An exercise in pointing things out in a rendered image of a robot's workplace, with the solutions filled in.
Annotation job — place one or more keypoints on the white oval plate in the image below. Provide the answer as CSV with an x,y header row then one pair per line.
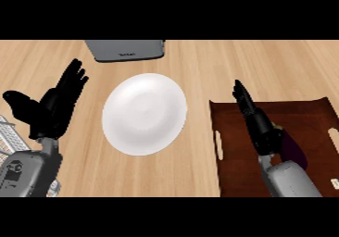
x,y
145,114

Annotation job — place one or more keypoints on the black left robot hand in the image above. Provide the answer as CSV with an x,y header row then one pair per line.
x,y
52,105

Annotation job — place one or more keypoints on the purple eggplant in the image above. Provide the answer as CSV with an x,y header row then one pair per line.
x,y
292,148

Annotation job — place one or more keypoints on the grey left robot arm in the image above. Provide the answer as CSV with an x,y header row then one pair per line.
x,y
28,172

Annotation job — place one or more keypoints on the dark brown wooden tray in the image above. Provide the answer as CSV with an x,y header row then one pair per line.
x,y
277,145

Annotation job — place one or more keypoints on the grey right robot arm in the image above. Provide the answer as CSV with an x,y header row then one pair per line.
x,y
288,179

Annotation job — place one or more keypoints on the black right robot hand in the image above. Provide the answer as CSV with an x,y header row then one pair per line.
x,y
260,129

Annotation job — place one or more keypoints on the grey appliance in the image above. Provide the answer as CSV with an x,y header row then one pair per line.
x,y
127,51

